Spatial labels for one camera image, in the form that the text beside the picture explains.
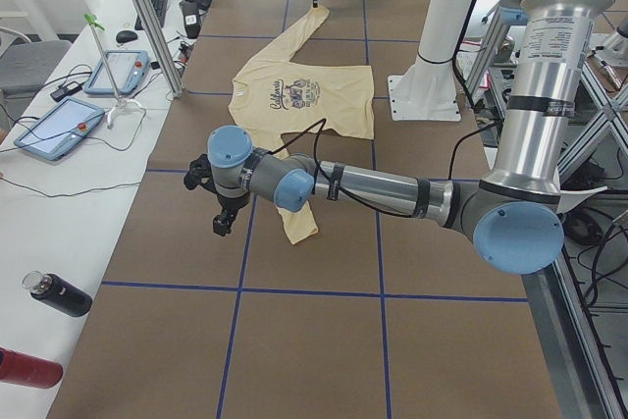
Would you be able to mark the yellow long sleeve shirt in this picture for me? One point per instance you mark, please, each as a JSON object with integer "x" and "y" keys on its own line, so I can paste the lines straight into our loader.
{"x": 273, "y": 96}

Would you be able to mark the white stand with green clip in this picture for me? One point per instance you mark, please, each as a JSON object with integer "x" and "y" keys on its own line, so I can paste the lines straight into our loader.
{"x": 122, "y": 102}

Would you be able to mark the blue teach pendant far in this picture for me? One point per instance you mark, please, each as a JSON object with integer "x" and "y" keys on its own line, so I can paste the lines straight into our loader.
{"x": 128, "y": 68}

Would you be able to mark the blue teach pendant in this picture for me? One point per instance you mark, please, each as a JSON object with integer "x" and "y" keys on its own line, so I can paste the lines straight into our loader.
{"x": 60, "y": 130}
{"x": 128, "y": 68}

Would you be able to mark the blue teach pendant near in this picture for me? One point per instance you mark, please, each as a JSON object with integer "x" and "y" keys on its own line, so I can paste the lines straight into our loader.
{"x": 60, "y": 130}

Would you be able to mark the black computer mouse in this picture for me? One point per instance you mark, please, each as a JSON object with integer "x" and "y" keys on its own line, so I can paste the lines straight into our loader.
{"x": 126, "y": 36}

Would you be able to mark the black keyboard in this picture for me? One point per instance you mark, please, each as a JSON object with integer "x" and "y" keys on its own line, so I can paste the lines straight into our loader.
{"x": 153, "y": 4}

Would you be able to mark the black water bottle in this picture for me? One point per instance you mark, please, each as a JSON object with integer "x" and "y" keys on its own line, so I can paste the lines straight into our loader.
{"x": 57, "y": 293}

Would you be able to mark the red water bottle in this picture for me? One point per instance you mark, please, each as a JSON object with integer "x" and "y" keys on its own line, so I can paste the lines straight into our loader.
{"x": 25, "y": 370}

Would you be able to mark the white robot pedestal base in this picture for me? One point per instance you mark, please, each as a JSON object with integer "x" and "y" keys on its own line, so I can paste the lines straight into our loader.
{"x": 427, "y": 92}

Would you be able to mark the aluminium frame post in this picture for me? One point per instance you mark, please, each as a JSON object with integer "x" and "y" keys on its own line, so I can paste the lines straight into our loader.
{"x": 157, "y": 40}

